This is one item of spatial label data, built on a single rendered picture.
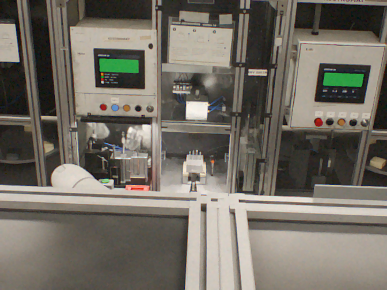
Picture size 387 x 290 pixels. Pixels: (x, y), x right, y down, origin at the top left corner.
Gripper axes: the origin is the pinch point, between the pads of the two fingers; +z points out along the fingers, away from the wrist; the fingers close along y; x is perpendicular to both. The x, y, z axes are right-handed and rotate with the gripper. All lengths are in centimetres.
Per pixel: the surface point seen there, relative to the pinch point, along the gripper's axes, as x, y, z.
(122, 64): 37, 53, 18
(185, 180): 5.0, -19.1, 31.9
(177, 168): 10, -21, 49
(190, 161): 2.5, -9.7, 37.1
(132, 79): 33, 46, 18
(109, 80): 44, 45, 18
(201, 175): -4.1, -15.7, 31.9
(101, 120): 48, 24, 16
